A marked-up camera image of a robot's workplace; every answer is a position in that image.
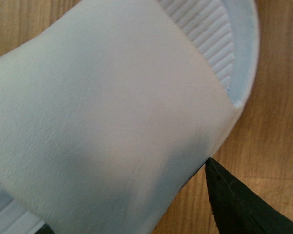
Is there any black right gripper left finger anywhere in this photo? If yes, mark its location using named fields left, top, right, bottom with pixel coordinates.
left=35, top=224, right=55, bottom=234

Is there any light blue slide sandal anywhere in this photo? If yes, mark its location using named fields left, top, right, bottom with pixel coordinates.
left=0, top=0, right=259, bottom=234

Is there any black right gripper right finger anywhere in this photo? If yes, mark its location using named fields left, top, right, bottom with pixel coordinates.
left=205, top=158, right=293, bottom=234

